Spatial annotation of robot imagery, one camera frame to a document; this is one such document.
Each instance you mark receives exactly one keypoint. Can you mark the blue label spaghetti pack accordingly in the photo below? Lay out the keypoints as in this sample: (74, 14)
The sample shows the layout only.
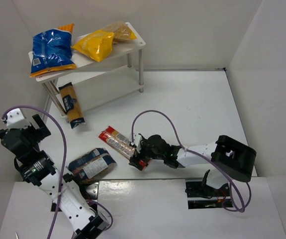
(71, 105)

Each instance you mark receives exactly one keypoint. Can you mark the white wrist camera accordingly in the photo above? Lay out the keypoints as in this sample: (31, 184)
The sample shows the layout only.
(136, 142)
(15, 119)

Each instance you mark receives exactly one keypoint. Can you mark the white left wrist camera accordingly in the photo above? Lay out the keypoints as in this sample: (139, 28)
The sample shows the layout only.
(15, 119)

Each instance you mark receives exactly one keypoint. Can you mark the dark blue pasta bag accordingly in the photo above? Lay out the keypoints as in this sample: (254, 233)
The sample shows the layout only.
(91, 166)

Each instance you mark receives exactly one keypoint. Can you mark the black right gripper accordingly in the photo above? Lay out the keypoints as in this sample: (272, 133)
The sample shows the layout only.
(138, 153)

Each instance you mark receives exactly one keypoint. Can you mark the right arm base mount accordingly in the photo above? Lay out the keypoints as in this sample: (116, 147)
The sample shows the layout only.
(201, 196)

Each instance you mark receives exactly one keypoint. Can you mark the yellow snack bag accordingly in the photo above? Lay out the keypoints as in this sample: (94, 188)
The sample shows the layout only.
(96, 45)

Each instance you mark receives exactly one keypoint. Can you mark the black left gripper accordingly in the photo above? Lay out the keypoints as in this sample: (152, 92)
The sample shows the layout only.
(37, 128)

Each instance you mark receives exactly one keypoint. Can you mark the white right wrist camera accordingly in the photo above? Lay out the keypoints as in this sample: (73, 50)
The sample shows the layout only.
(136, 142)

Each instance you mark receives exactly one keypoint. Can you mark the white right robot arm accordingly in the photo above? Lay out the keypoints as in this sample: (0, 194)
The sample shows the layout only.
(233, 158)

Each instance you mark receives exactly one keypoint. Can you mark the white two-tier metal shelf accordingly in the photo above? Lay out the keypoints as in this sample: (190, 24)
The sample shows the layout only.
(94, 88)

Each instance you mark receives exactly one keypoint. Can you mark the blue orange snack bag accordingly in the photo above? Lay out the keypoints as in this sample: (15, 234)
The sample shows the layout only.
(51, 51)

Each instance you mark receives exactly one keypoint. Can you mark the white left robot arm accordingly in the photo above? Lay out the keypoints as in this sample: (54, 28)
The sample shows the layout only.
(36, 167)

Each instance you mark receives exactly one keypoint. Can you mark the clear bag of pasta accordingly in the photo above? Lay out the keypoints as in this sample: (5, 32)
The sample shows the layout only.
(122, 32)

